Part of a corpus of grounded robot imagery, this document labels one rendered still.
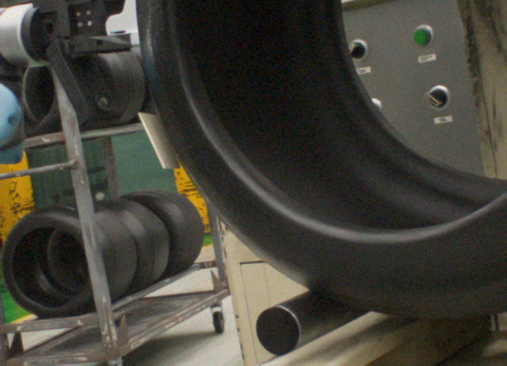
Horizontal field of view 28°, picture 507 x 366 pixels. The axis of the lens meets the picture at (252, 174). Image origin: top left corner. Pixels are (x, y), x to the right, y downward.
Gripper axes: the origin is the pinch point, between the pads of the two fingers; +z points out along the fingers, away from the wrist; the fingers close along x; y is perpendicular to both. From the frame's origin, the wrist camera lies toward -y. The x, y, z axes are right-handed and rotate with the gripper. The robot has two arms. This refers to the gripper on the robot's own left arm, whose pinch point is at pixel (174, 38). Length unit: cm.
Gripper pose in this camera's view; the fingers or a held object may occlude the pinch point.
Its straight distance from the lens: 112.5
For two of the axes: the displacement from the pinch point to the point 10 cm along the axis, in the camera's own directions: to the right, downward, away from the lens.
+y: -0.9, -9.9, -1.3
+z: 8.1, 0.0, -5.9
